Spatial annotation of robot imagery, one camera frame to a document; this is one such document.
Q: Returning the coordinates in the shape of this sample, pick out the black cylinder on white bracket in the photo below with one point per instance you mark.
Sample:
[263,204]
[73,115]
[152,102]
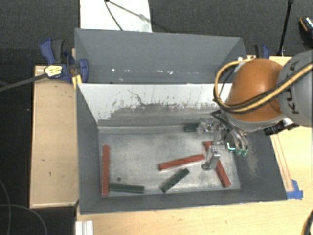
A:
[275,129]

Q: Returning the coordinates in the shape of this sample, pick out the dark green flat block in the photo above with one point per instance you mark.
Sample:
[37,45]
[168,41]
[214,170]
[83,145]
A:
[174,180]
[126,188]
[191,127]

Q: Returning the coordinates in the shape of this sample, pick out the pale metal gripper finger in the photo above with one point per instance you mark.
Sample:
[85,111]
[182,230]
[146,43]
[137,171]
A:
[209,127]
[213,158]

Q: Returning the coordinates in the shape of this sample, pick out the grey metal bin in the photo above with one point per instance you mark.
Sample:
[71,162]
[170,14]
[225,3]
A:
[151,57]

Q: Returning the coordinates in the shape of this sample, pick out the red-brown flat block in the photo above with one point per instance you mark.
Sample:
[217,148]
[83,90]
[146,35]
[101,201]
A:
[182,162]
[223,175]
[105,170]

